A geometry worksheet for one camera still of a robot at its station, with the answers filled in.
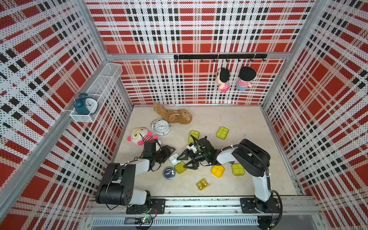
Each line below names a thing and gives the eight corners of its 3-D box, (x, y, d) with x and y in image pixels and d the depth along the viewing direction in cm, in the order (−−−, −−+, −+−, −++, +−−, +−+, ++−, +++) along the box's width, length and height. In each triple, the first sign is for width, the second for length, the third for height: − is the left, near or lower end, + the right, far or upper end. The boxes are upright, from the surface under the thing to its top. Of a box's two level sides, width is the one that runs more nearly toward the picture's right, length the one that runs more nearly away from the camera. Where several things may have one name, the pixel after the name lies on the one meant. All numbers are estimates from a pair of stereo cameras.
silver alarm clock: (150, 135, 103) (148, 132, 100) (153, 122, 111) (152, 118, 108) (170, 135, 103) (169, 132, 100) (171, 121, 111) (171, 118, 108)
